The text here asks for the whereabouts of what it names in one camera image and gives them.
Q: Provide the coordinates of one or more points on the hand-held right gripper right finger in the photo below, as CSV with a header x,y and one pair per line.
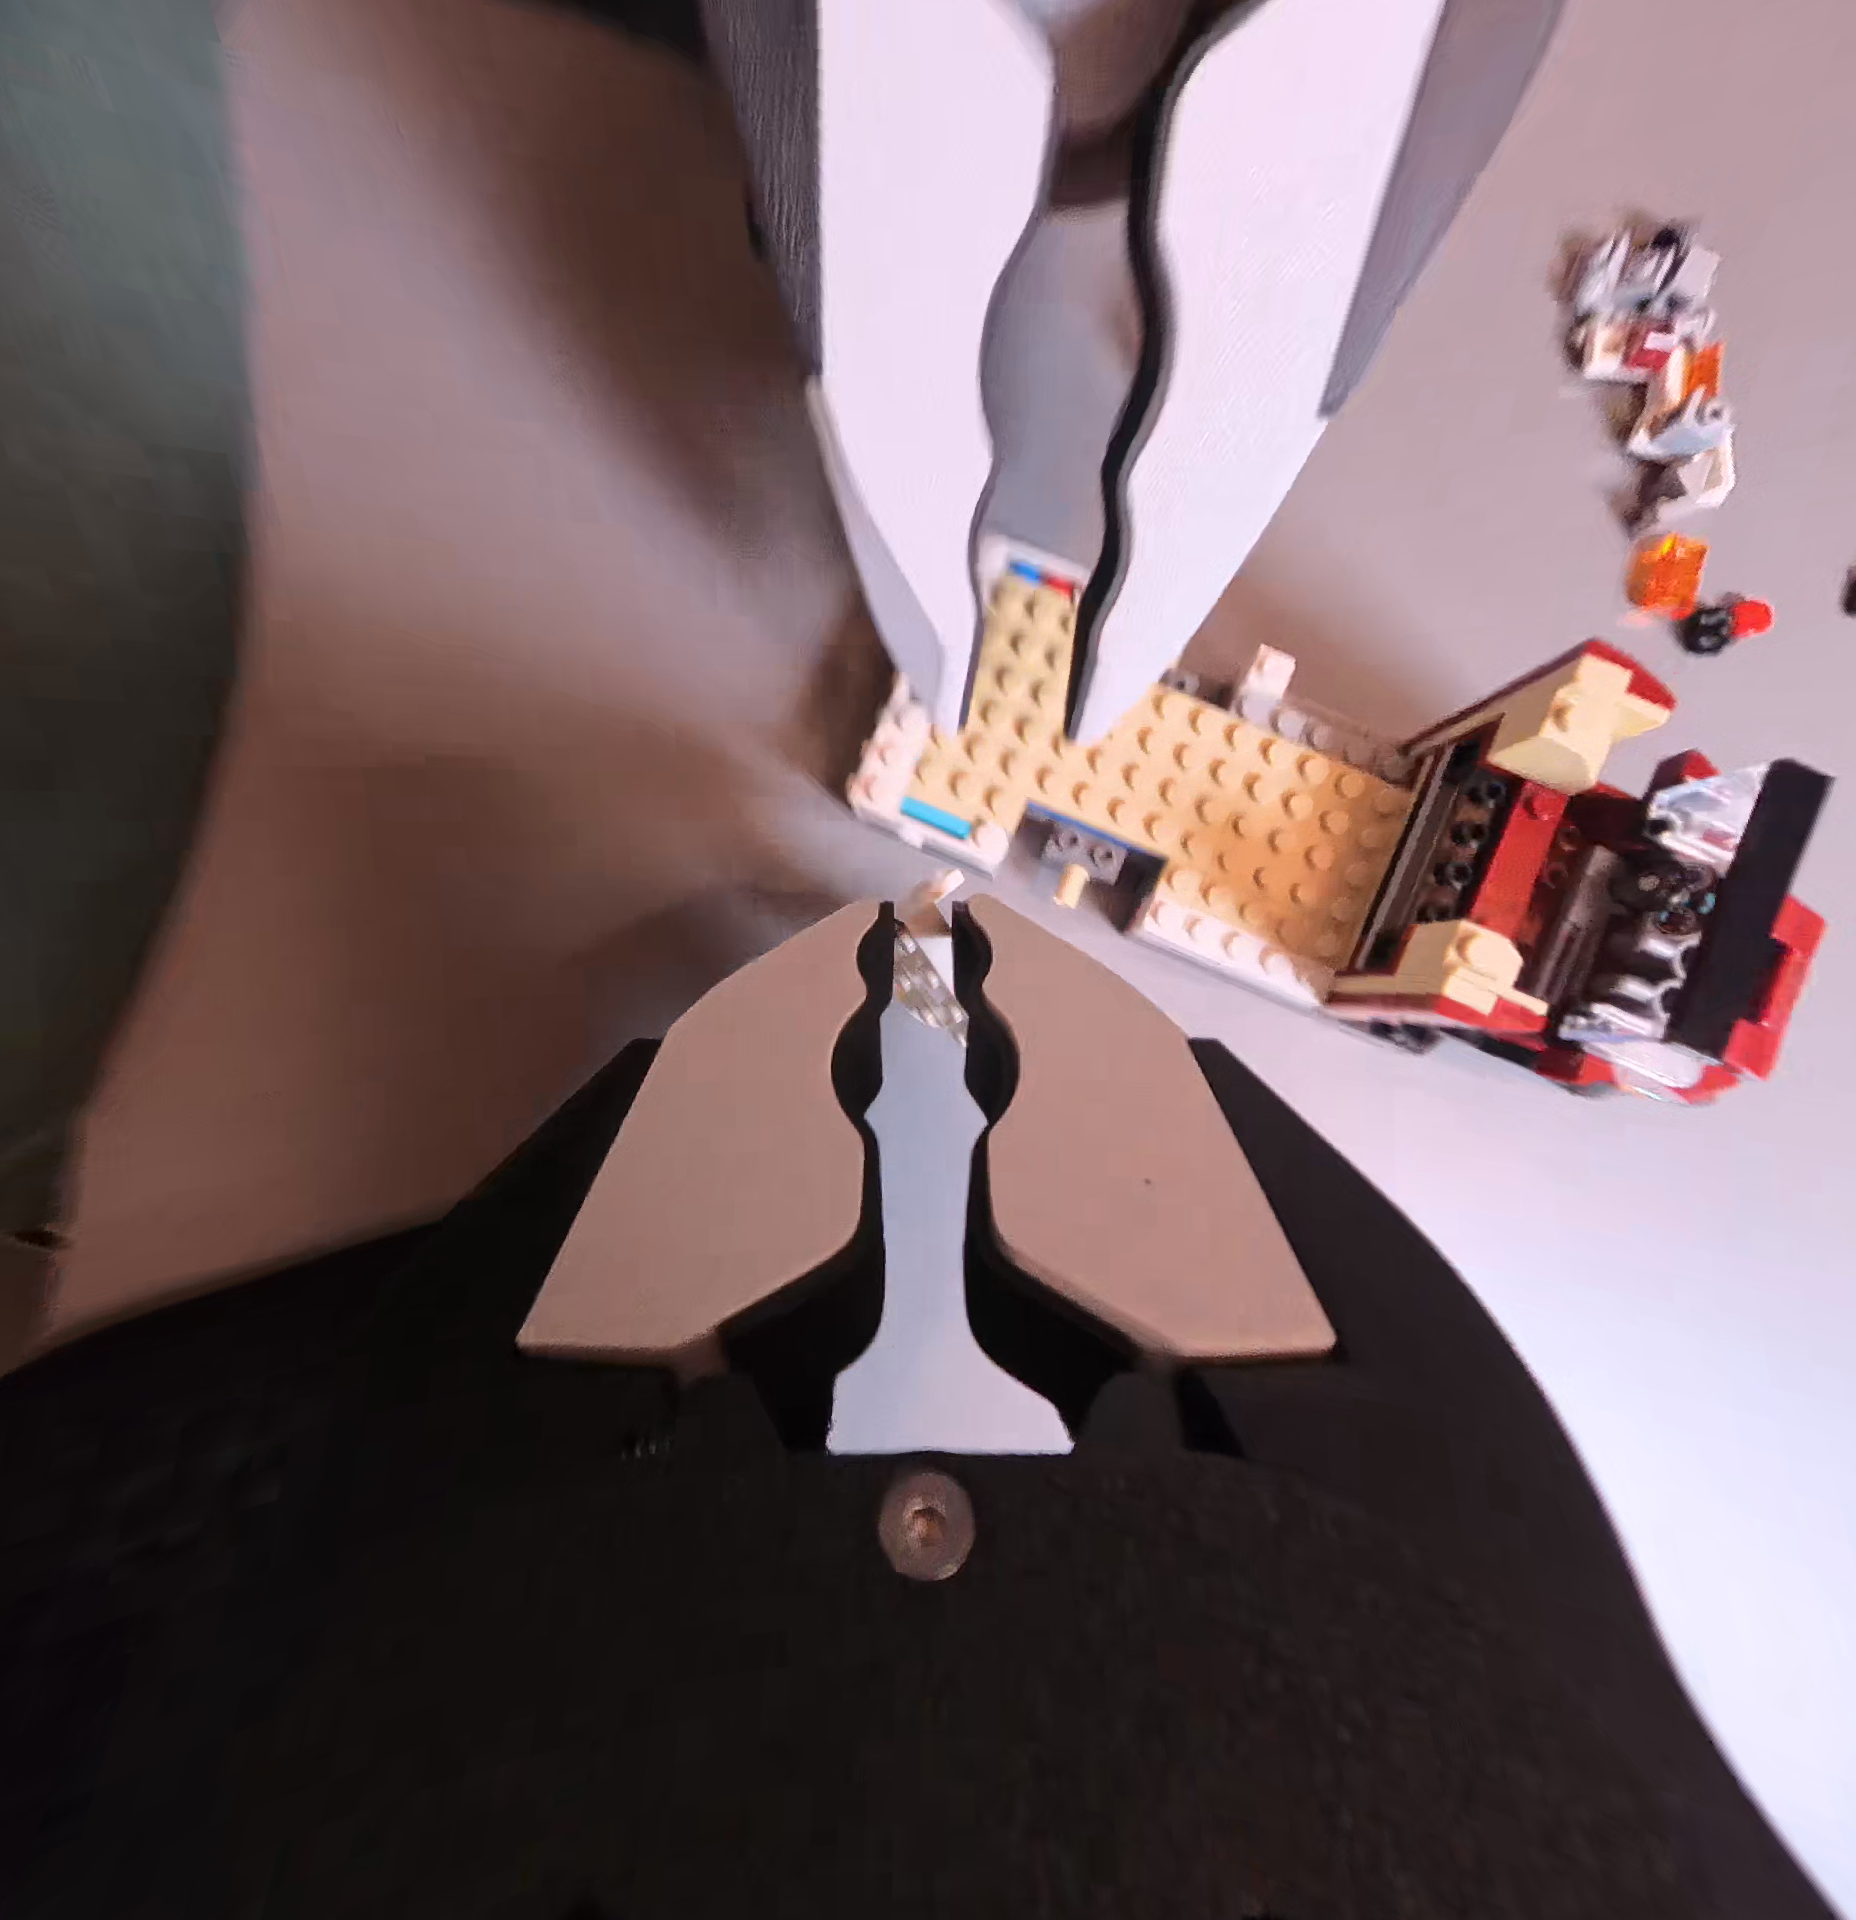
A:
x,y
1138,1184

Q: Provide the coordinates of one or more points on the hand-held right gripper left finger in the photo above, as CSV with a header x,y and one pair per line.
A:
x,y
703,1170

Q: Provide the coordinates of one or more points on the white wheel arch brick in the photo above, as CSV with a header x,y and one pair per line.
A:
x,y
928,969

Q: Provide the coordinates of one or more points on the toy brick truck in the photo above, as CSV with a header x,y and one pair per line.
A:
x,y
1229,811

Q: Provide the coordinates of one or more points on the orange transparent brick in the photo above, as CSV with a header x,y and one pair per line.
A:
x,y
1669,573

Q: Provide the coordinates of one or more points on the black piece with red stud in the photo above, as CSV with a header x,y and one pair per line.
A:
x,y
1727,620

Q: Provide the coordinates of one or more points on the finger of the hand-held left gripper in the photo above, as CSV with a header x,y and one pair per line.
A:
x,y
912,224
1259,300

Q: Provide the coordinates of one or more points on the person's torso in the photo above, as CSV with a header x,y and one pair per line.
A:
x,y
88,601

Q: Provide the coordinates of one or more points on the pile of small loose bricks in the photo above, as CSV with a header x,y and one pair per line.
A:
x,y
1662,374

